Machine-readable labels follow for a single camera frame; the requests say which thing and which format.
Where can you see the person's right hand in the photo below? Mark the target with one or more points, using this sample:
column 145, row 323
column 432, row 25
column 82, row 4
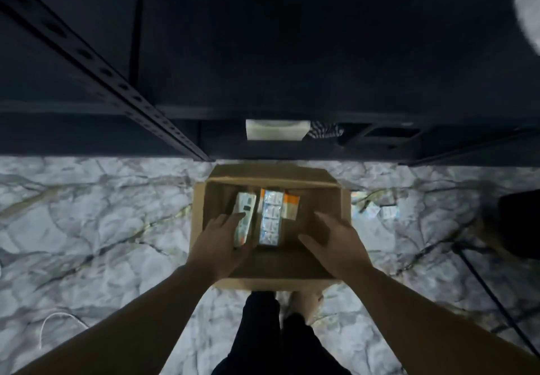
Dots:
column 341, row 252

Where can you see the person's left hand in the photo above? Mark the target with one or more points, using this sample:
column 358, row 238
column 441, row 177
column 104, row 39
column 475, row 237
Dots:
column 215, row 252

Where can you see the blue tissue packet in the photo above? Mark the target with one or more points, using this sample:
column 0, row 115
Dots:
column 271, row 218
column 246, row 206

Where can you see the brown cardboard box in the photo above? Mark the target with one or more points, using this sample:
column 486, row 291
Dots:
column 274, row 265

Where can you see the orange-topped tissue pack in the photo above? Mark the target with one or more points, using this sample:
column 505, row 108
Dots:
column 290, row 208

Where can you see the person's right forearm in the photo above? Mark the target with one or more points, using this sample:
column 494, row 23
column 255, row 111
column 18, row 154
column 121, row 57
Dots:
column 430, row 328

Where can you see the person's left forearm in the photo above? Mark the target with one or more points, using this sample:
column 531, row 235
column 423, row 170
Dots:
column 126, row 332

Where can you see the person's right foot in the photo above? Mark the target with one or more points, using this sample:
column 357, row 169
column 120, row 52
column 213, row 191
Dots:
column 306, row 303

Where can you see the person's black trousers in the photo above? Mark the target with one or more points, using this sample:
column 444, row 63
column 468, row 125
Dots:
column 261, row 345

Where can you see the white box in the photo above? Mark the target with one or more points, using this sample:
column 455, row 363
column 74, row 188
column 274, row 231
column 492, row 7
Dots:
column 274, row 130

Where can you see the blue white plastic packet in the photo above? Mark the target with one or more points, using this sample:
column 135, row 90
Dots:
column 389, row 212

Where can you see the black mesh basket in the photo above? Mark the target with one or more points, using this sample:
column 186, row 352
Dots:
column 325, row 130

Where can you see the dark grey folding chair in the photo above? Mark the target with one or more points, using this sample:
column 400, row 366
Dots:
column 493, row 294

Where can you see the white cloth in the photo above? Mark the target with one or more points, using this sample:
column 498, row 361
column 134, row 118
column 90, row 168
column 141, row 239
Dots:
column 529, row 12

